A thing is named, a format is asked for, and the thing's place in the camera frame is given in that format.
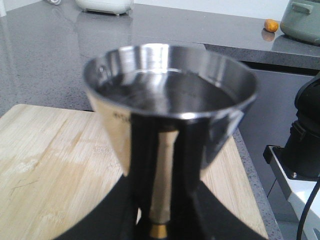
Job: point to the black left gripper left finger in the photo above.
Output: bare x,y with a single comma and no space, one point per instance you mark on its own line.
114,218

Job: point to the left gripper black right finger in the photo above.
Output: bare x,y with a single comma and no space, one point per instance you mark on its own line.
199,215

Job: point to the steel double jigger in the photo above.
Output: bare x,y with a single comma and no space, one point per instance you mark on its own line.
167,111

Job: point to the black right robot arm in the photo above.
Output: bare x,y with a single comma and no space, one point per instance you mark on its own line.
301,153

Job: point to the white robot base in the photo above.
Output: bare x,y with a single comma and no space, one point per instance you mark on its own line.
297,190

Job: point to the wooden cutting board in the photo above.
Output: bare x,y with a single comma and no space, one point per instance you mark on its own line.
55,166

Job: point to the small orange fruit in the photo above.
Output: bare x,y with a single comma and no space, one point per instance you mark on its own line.
271,25

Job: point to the white appliance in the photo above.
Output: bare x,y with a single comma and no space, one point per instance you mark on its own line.
116,7

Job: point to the green rice cooker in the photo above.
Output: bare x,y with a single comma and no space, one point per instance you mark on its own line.
301,21

